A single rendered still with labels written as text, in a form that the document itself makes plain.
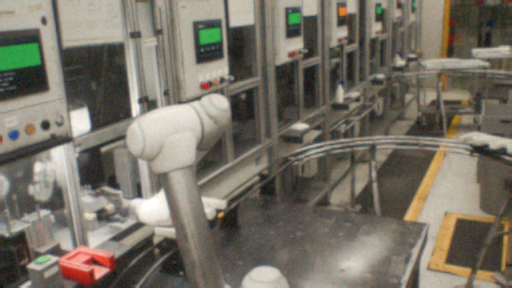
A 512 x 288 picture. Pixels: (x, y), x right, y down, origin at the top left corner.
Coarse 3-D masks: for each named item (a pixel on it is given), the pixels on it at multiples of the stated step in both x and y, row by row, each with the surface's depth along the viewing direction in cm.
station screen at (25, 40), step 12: (24, 36) 151; (36, 36) 155; (0, 72) 145; (12, 72) 148; (24, 72) 152; (36, 72) 156; (0, 84) 145; (12, 84) 148; (24, 84) 152; (36, 84) 156
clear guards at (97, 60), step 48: (96, 0) 180; (144, 0) 203; (96, 48) 182; (144, 48) 205; (96, 96) 184; (96, 144) 185; (0, 192) 151; (48, 192) 167; (0, 240) 153; (48, 240) 169
